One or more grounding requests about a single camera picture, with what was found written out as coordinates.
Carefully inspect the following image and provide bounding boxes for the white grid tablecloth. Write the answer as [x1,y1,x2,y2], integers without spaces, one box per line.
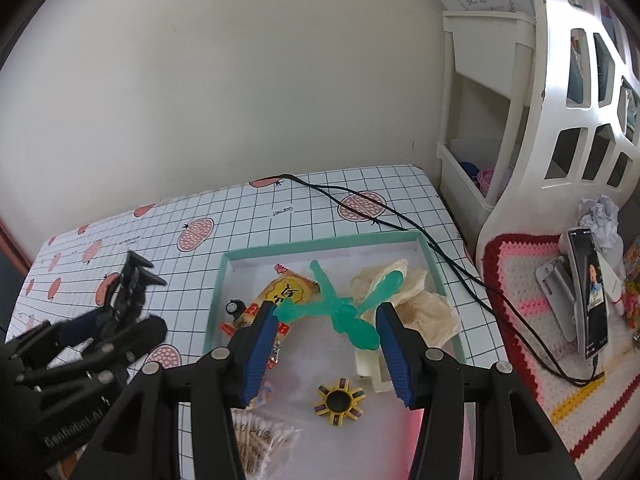
[6,162,511,480]

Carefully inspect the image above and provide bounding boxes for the cream lace scrunchie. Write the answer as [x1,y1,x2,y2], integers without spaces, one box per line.
[350,259,462,348]

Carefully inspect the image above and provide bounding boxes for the white bedside shelf unit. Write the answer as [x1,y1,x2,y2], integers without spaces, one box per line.
[437,0,639,248]

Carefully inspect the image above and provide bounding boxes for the black toy car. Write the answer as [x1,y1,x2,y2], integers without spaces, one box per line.
[224,299,246,322]

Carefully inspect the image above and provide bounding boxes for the green shallow tray box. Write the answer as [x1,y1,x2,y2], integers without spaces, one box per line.
[202,228,469,480]

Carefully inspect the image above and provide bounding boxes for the grey phone stand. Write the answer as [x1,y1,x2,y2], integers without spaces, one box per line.
[535,256,585,344]

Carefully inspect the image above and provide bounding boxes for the crumpled white paper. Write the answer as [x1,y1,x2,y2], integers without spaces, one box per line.
[578,195,622,252]

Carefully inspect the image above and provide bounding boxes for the bag of cotton swabs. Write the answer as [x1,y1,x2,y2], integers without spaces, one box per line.
[232,410,302,479]

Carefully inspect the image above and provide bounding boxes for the pastel rainbow fuzzy hair tie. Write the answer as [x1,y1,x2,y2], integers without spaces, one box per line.
[246,378,277,411]

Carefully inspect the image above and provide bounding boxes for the black cable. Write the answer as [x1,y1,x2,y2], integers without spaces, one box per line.
[271,173,606,388]

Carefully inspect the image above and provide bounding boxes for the smartphone on stand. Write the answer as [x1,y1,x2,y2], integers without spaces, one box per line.
[566,228,608,360]

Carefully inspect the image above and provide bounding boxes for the crocheted red pink mat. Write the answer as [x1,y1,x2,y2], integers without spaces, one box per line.
[483,234,639,479]

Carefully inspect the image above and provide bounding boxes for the black claw hair clip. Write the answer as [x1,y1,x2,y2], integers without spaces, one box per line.
[105,250,167,326]

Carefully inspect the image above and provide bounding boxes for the cream claw hair clip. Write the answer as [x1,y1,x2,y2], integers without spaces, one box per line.
[355,349,394,393]

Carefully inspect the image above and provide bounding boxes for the yellow snack packet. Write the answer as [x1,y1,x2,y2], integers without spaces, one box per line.
[219,263,321,371]

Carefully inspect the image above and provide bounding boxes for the yellow sunflower fidget spinner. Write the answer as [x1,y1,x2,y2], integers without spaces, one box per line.
[314,377,366,427]

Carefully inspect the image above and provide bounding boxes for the pink hair roller clip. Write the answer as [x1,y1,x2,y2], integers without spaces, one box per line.
[402,410,423,467]

